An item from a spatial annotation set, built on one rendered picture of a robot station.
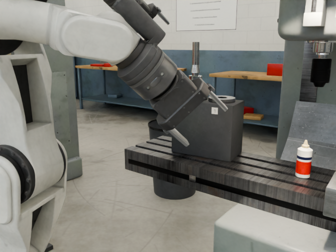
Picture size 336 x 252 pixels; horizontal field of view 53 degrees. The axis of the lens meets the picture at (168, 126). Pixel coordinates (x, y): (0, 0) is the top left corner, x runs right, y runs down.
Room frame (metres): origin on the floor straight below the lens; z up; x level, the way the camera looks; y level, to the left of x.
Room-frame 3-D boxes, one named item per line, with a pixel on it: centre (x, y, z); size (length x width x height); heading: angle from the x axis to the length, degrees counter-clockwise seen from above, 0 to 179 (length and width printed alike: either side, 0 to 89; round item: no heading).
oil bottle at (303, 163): (0.92, -0.39, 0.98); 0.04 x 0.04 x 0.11
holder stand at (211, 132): (1.14, -0.14, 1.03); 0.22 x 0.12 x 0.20; 60
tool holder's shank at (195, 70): (1.16, -0.09, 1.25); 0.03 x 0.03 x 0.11
